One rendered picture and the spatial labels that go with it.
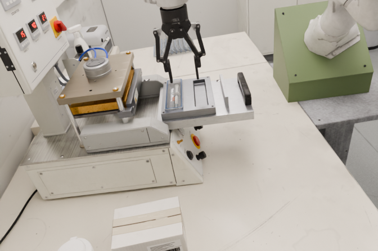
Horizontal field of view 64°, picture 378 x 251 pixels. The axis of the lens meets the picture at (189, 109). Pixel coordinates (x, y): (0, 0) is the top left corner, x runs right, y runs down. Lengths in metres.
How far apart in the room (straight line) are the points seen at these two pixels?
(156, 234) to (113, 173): 0.27
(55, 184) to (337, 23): 1.07
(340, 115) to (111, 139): 0.87
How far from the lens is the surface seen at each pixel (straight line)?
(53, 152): 1.02
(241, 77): 1.01
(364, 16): 1.07
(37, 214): 1.13
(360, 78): 1.42
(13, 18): 0.88
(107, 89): 0.87
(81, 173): 1.01
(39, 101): 1.03
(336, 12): 1.17
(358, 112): 1.34
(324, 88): 1.37
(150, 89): 1.11
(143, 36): 3.51
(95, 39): 1.88
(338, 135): 1.64
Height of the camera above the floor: 1.50
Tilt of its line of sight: 34 degrees down
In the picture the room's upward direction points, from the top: 9 degrees counter-clockwise
